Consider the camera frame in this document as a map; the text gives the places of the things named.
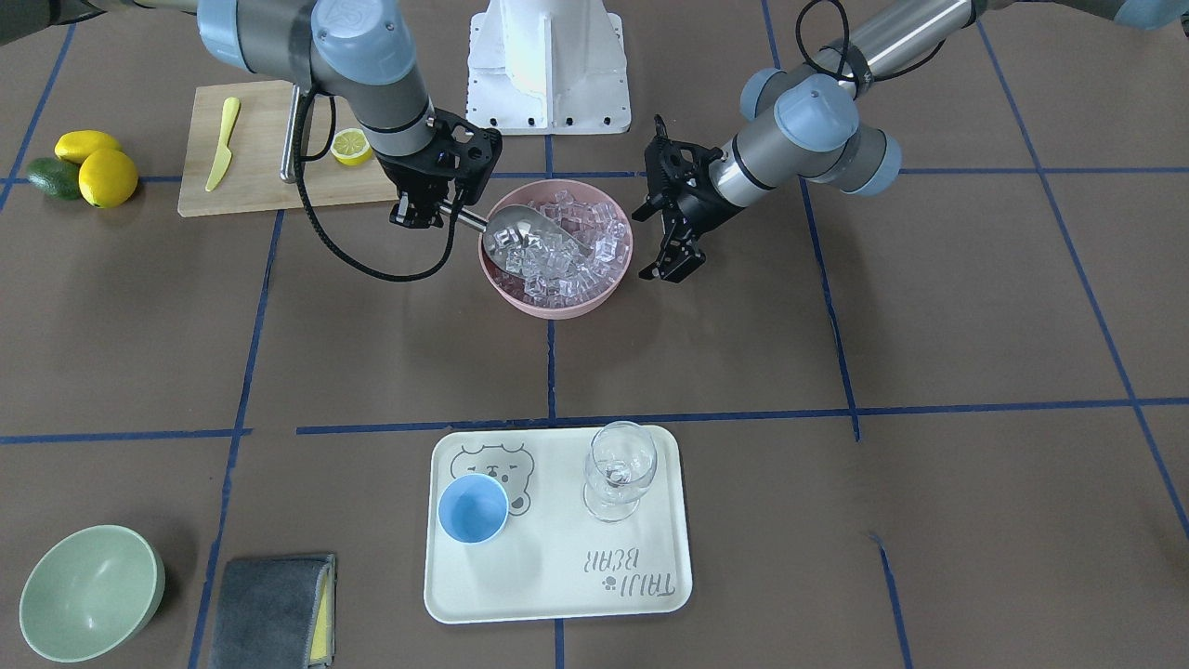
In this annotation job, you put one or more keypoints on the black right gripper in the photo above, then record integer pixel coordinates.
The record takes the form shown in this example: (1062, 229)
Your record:
(415, 180)

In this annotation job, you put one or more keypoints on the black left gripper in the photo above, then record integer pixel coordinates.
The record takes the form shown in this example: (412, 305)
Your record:
(703, 200)

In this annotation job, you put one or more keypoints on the steel ice scoop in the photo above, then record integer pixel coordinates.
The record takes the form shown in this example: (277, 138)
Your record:
(512, 233)

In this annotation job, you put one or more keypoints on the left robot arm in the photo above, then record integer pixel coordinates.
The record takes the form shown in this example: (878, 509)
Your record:
(800, 124)

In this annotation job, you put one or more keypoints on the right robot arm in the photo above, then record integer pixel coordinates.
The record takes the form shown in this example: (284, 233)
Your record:
(362, 52)

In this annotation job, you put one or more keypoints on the pink bowl of ice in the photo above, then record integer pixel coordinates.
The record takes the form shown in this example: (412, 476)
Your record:
(558, 290)

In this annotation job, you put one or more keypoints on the blue plastic cup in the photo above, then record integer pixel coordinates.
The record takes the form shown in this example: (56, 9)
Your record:
(473, 509)

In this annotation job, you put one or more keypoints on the lemon half slice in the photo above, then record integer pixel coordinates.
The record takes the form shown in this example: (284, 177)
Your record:
(351, 147)

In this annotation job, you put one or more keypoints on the yellow plastic knife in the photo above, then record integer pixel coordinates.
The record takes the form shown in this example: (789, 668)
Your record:
(223, 153)

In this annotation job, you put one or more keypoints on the clear wine glass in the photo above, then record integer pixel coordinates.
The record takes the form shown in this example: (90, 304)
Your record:
(618, 469)

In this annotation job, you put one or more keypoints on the yellow lemon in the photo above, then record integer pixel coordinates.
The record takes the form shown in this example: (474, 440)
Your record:
(75, 146)
(107, 178)

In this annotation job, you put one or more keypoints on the cream bear tray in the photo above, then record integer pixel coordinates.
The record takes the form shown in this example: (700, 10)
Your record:
(551, 558)

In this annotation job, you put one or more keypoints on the green avocado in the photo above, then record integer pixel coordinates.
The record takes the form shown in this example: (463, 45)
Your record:
(55, 177)

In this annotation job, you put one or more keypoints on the green ceramic bowl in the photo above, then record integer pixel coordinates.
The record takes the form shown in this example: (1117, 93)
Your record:
(90, 593)

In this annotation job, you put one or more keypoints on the steel rod handle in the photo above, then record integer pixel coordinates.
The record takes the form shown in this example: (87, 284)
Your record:
(296, 135)

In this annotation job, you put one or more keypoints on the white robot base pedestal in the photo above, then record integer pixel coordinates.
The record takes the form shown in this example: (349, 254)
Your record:
(548, 68)

